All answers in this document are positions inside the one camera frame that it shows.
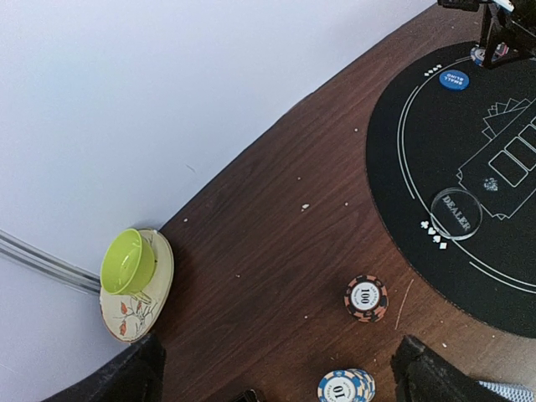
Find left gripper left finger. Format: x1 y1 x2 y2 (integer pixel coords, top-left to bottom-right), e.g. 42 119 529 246
47 334 166 401

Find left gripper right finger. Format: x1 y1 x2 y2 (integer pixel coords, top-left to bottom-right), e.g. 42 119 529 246
391 335 509 401

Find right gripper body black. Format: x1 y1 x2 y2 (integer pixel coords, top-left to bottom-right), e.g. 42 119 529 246
437 0 535 67

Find blue white chip top mat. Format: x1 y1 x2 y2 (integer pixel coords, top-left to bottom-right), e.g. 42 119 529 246
471 44 509 67

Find blue white 10 chip stack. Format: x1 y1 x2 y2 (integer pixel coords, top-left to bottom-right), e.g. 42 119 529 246
317 368 376 402

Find blue small blind button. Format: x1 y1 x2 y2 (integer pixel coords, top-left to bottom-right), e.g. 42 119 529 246
439 70 470 91

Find black orange 100 chip stack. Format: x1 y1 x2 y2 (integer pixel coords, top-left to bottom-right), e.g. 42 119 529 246
343 275 389 322

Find clear dealer button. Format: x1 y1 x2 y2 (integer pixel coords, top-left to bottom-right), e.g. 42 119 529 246
430 188 483 241

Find blue backed card deck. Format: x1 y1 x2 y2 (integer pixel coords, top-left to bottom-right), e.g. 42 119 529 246
477 380 535 402

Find green plastic bowl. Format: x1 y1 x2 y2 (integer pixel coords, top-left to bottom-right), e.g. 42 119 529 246
100 229 156 295

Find round black poker mat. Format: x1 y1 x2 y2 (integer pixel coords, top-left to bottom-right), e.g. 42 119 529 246
366 42 535 338

